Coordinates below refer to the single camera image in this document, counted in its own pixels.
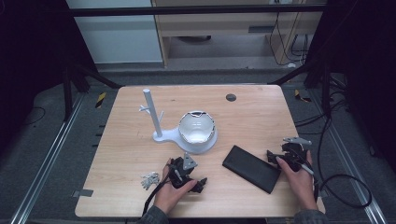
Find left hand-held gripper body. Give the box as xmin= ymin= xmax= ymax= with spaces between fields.
xmin=168 ymin=151 xmax=202 ymax=190

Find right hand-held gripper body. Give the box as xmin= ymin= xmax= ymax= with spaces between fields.
xmin=280 ymin=136 xmax=313 ymax=173

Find black wallet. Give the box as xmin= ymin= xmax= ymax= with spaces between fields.
xmin=221 ymin=145 xmax=282 ymax=195

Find person's left hand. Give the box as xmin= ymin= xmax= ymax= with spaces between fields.
xmin=153 ymin=158 xmax=199 ymax=216

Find person's right hand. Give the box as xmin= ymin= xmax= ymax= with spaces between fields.
xmin=275 ymin=150 xmax=319 ymax=212

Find white key holder stand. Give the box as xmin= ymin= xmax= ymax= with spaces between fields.
xmin=138 ymin=88 xmax=219 ymax=155

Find white bowl with silver rim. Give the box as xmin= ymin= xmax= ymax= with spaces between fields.
xmin=177 ymin=110 xmax=217 ymax=145

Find yellow black floor tape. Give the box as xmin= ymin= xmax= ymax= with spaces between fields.
xmin=293 ymin=89 xmax=313 ymax=104
xmin=94 ymin=91 xmax=107 ymax=109

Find black stand legs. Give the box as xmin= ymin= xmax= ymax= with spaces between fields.
xmin=268 ymin=59 xmax=333 ymax=119
xmin=61 ymin=60 xmax=123 ymax=123

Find grey tape strip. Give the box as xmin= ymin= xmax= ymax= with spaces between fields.
xmin=72 ymin=189 xmax=94 ymax=198

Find black curtain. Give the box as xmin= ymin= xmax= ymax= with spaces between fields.
xmin=305 ymin=0 xmax=396 ymax=174
xmin=0 ymin=0 xmax=96 ymax=153

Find light wooden desk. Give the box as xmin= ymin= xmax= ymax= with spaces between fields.
xmin=150 ymin=0 xmax=326 ymax=68

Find white cabinet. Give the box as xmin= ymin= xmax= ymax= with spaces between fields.
xmin=65 ymin=0 xmax=163 ymax=65

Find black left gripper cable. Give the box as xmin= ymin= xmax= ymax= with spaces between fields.
xmin=141 ymin=172 xmax=172 ymax=217

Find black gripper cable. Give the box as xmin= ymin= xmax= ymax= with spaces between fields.
xmin=300 ymin=108 xmax=374 ymax=210
xmin=141 ymin=172 xmax=172 ymax=217

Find aluminium floor rail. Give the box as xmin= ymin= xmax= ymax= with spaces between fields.
xmin=310 ymin=89 xmax=388 ymax=224
xmin=9 ymin=92 xmax=86 ymax=224

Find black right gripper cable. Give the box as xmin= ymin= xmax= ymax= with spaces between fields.
xmin=300 ymin=108 xmax=374 ymax=210

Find black hanging cables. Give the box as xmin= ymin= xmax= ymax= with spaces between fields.
xmin=268 ymin=11 xmax=310 ymax=68

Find thin black floor cable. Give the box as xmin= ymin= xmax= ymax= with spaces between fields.
xmin=21 ymin=105 xmax=47 ymax=126

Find black horizontal frame bar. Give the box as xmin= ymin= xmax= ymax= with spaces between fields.
xmin=66 ymin=4 xmax=329 ymax=18

